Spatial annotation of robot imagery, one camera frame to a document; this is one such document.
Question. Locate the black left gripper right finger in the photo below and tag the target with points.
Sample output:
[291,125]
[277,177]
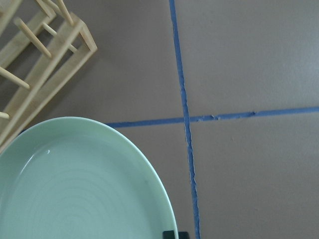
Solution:
[183,235]

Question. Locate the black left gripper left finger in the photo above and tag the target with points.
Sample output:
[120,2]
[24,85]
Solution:
[168,235]

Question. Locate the wooden plate rack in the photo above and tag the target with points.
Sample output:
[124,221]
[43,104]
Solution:
[65,44]

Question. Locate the mint green plate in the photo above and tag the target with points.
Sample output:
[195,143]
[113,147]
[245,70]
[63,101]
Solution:
[76,178]

